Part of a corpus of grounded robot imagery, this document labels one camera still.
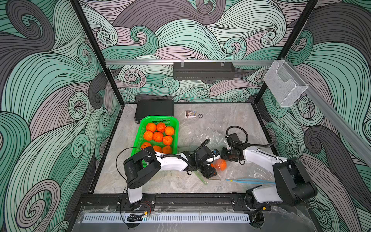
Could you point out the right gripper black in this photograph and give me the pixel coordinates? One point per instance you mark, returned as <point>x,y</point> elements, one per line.
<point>222,154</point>

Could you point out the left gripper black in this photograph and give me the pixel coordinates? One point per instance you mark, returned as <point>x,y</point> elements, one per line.
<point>209,172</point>

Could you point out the green-zip bag of oranges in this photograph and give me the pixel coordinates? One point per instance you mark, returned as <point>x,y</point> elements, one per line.
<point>200,174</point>

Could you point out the blue-zip bag of oranges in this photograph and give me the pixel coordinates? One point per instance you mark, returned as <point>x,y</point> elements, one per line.
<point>255,179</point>

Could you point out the orange fruit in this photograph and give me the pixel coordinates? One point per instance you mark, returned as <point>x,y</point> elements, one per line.
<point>169,131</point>
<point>157,149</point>
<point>148,135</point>
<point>158,137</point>
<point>145,145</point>
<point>167,150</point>
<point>161,127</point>
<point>167,140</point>

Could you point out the orange fruit taken out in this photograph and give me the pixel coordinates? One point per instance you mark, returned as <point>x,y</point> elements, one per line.
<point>151,127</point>

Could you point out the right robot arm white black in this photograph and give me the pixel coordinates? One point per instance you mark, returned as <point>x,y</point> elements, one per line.
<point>292,183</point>

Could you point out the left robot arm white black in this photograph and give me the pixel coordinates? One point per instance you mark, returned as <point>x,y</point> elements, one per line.
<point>143,166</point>

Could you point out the small card box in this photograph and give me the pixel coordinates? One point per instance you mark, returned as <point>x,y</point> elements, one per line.
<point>191,114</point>

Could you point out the green plastic basket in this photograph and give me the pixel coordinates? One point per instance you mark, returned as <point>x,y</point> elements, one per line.
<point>169,121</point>

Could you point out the black hard case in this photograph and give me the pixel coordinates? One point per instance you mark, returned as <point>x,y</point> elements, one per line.
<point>147,108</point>

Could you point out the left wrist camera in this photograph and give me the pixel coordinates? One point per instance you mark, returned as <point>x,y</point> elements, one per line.
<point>214,156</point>

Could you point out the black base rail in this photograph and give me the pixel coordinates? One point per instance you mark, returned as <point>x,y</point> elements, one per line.
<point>153,201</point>

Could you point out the black wall tray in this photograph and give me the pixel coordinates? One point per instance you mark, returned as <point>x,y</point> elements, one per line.
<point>204,71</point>

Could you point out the clear acrylic wall holder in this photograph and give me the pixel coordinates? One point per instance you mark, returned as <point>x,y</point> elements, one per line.
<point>284,82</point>

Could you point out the white slotted cable duct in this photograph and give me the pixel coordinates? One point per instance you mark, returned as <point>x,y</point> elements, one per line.
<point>167,218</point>

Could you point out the aluminium wall rail right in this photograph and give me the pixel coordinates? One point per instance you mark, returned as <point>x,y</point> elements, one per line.
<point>321,94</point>

